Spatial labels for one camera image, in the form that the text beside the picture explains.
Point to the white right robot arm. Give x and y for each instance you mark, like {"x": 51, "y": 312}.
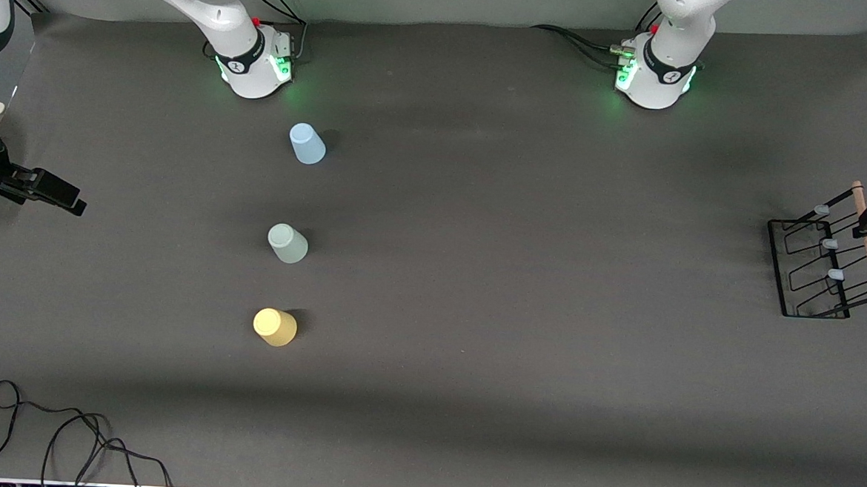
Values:
{"x": 216, "y": 9}

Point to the yellow plastic cup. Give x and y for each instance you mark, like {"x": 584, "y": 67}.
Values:
{"x": 275, "y": 327}

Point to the light blue plastic cup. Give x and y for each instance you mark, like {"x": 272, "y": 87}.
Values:
{"x": 307, "y": 146}

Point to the dark grey table mat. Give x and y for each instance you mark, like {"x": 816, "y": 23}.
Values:
{"x": 546, "y": 353}

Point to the pale green plastic cup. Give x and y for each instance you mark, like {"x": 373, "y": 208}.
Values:
{"x": 287, "y": 243}

